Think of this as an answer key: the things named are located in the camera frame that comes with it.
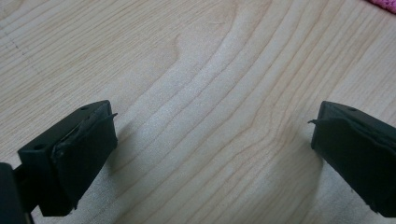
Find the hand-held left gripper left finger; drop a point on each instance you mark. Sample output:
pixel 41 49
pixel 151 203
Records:
pixel 71 158

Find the pink cloth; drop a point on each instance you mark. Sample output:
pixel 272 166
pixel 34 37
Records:
pixel 384 4

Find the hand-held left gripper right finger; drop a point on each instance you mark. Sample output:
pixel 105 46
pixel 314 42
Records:
pixel 358 155

